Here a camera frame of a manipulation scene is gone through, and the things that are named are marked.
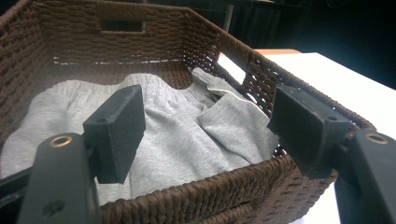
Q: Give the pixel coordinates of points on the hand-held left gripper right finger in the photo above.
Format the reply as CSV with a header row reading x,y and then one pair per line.
x,y
308,130

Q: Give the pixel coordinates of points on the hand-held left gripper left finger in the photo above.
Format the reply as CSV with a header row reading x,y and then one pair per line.
x,y
118,130

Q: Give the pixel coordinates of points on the grey knit garment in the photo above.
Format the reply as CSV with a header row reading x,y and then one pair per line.
x,y
177,137

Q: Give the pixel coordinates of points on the brown woven basket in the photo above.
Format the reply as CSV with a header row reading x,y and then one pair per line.
x,y
77,46

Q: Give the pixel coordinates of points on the white table cover sheet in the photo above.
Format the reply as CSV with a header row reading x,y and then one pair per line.
x,y
345,87

